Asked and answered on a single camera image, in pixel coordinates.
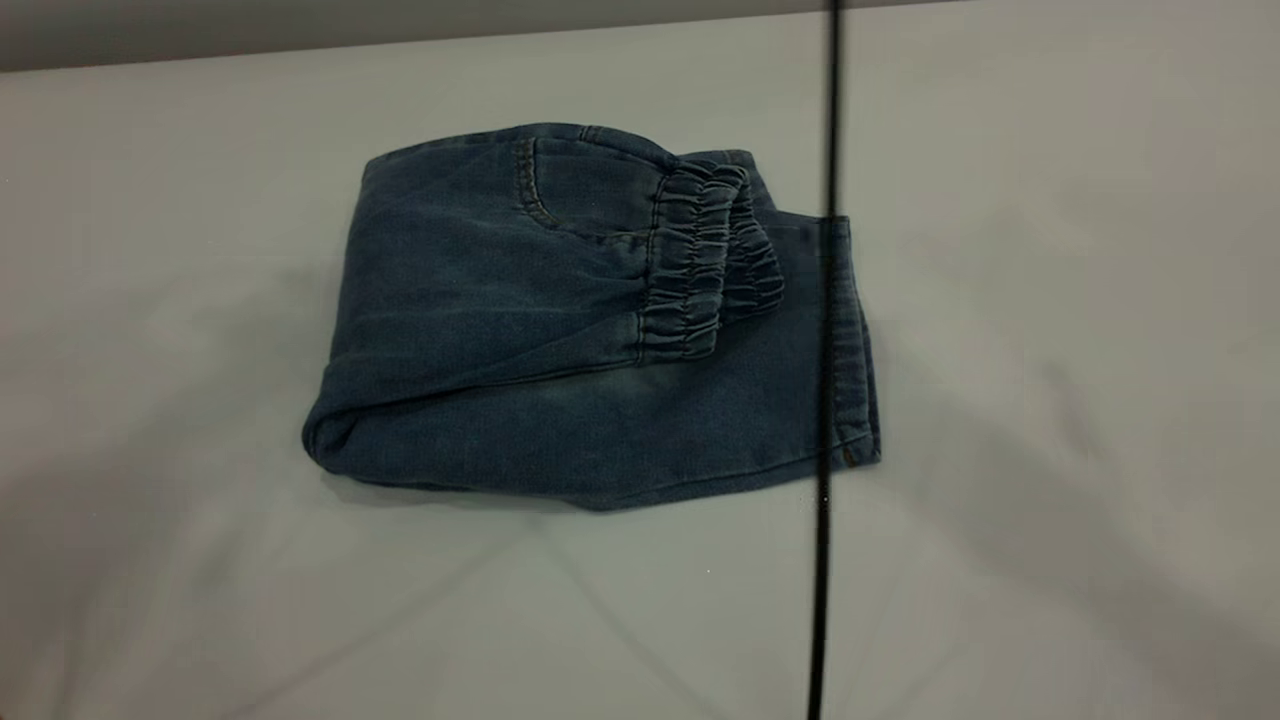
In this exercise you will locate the blue denim pants with print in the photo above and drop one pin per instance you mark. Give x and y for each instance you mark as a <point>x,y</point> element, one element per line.
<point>550,400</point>

